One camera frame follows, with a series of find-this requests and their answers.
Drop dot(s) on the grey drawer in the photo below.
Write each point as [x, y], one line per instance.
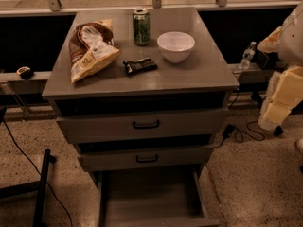
[165, 196]
[129, 126]
[146, 157]

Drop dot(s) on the black snack packet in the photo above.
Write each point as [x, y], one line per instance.
[139, 66]

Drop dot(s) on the green soda can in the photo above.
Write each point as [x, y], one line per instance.
[141, 27]

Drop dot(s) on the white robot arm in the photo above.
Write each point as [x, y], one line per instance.
[287, 42]

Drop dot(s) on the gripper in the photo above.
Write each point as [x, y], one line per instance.
[292, 41]

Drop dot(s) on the bottom grey drawer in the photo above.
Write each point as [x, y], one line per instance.
[165, 196]

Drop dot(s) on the grey drawer cabinet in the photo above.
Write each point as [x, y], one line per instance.
[202, 81]

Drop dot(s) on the yellow black tape measure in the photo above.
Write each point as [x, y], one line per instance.
[25, 72]

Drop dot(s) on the middle grey drawer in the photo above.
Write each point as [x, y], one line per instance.
[146, 157]

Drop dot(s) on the brown and yellow chip bag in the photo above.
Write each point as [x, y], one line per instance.
[91, 48]

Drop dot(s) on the white bowl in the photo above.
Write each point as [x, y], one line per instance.
[175, 46]

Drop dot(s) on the black metal stand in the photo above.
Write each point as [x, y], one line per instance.
[38, 186]

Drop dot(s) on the small black box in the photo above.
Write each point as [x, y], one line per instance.
[267, 60]

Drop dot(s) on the top grey drawer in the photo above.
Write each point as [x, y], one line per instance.
[129, 126]

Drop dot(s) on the clear water bottle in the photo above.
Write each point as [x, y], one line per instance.
[247, 56]

